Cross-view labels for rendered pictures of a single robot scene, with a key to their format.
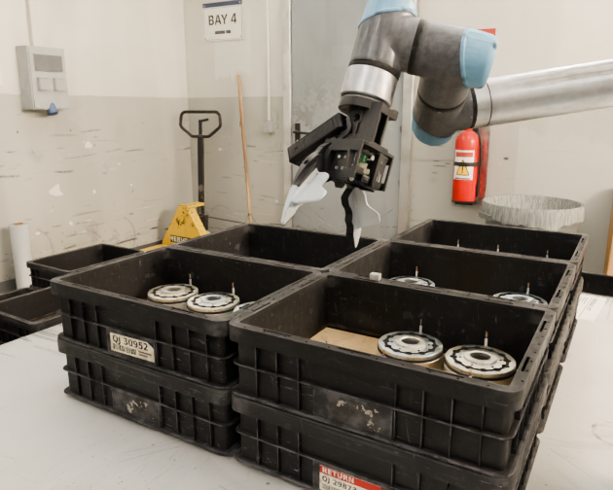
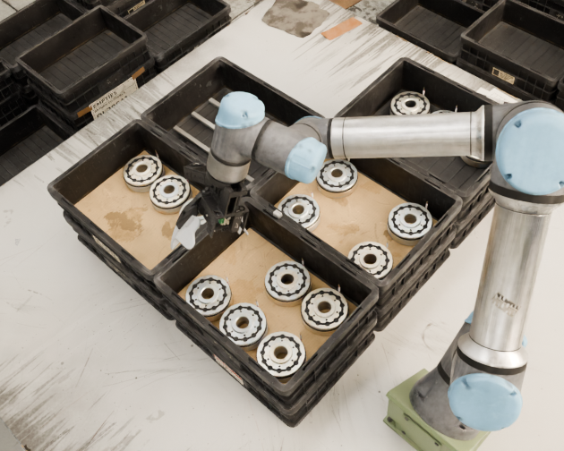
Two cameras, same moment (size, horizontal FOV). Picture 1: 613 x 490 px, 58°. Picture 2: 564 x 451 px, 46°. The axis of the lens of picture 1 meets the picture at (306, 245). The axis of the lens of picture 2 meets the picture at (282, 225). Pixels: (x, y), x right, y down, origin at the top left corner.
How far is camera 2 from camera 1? 1.02 m
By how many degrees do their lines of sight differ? 44
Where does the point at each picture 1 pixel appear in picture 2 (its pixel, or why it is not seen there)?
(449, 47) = (277, 165)
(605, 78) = (447, 146)
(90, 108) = not seen: outside the picture
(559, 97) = (405, 154)
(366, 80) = (218, 172)
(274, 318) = (192, 256)
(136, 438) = (122, 292)
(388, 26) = (232, 139)
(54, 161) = not seen: outside the picture
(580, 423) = (421, 320)
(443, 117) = not seen: hidden behind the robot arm
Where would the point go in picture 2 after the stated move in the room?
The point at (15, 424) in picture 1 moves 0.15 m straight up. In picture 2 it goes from (49, 266) to (27, 234)
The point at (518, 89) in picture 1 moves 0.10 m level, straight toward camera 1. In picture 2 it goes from (367, 146) to (339, 185)
